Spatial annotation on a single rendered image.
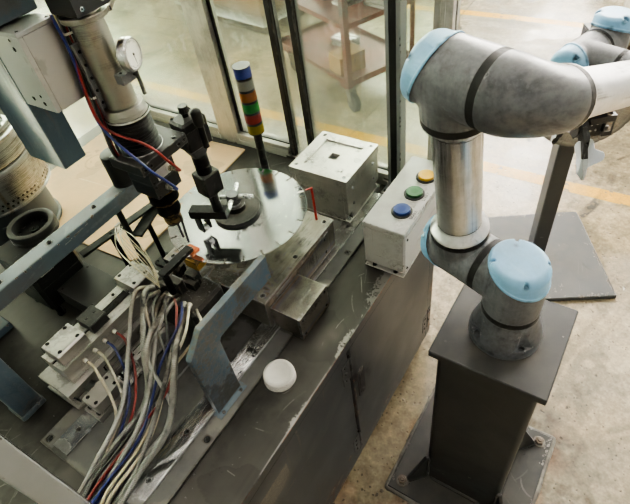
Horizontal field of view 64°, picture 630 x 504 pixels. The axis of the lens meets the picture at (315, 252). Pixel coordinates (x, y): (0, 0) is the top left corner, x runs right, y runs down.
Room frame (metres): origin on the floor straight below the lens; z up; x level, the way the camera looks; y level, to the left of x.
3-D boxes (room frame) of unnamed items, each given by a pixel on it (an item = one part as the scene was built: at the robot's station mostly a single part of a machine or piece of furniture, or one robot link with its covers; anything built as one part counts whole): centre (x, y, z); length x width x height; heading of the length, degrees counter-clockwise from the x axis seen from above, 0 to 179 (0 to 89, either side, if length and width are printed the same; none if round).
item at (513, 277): (0.61, -0.38, 0.91); 0.13 x 0.12 x 0.14; 32
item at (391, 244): (0.94, -0.25, 0.82); 0.28 x 0.11 x 0.15; 141
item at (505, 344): (0.60, -0.38, 0.80); 0.15 x 0.15 x 0.10
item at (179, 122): (0.85, 0.19, 1.17); 0.06 x 0.05 x 0.20; 132
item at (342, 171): (1.14, -0.10, 0.82); 0.18 x 0.18 x 0.15; 51
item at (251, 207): (0.92, 0.16, 0.96); 0.11 x 0.11 x 0.03
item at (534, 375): (0.60, -0.38, 0.37); 0.40 x 0.40 x 0.75; 51
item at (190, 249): (0.77, 0.29, 0.95); 0.10 x 0.03 x 0.07; 141
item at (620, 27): (0.93, -0.65, 1.21); 0.09 x 0.08 x 0.11; 122
